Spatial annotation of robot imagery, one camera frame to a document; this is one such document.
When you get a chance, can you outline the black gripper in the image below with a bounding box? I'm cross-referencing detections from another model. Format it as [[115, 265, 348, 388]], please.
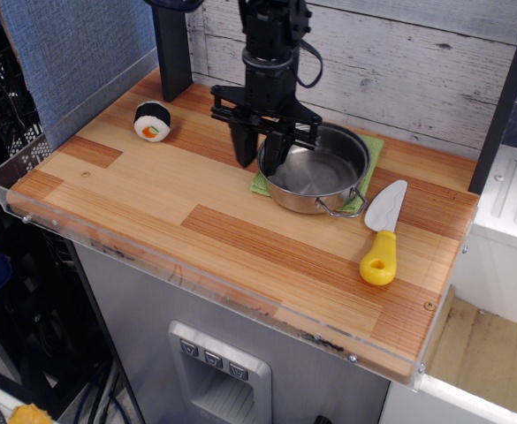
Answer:
[[211, 59, 322, 175]]

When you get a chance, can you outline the stainless steel pot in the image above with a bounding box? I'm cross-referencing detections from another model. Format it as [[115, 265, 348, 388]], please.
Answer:
[[255, 123, 372, 219]]

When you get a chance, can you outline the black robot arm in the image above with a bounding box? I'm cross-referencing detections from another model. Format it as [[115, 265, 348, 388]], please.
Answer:
[[211, 1, 323, 177]]

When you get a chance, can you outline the green cloth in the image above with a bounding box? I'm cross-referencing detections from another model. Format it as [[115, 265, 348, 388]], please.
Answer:
[[249, 132, 385, 213]]

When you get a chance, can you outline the plush sushi roll toy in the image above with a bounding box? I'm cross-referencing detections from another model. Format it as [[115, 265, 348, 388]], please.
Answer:
[[133, 101, 171, 142]]

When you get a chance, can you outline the clear acrylic edge guard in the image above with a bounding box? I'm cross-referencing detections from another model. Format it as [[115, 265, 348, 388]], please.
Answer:
[[0, 48, 474, 393]]

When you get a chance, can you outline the blue fabric panel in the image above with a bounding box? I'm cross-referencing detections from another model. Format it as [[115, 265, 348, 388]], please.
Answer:
[[0, 0, 157, 149]]

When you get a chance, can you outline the grey ice dispenser panel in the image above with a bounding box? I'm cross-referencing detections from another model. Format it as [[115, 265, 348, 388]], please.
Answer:
[[168, 321, 273, 423]]

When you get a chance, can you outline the silver toy fridge cabinet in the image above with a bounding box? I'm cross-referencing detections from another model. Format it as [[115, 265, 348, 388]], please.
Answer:
[[77, 246, 389, 423]]

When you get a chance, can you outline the black plastic crate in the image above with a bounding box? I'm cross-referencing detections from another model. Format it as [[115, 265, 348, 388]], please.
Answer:
[[0, 48, 43, 163]]

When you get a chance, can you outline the white toy sink unit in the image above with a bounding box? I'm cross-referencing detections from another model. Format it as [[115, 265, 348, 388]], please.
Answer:
[[451, 146, 517, 323]]

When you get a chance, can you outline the yellow object at corner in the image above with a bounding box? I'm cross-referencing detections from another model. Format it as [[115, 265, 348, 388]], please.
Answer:
[[7, 404, 54, 424]]

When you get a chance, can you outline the dark left post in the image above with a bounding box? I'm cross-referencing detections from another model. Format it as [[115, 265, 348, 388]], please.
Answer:
[[152, 6, 193, 102]]

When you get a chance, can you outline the dark post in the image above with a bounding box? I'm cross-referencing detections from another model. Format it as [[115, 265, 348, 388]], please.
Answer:
[[468, 47, 517, 194], [152, 6, 193, 102]]

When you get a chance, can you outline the yellow handled toy knife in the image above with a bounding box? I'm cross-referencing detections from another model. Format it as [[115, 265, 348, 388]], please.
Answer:
[[360, 179, 408, 286]]

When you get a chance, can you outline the dark right post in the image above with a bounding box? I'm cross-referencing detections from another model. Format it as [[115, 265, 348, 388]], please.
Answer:
[[468, 47, 517, 194]]

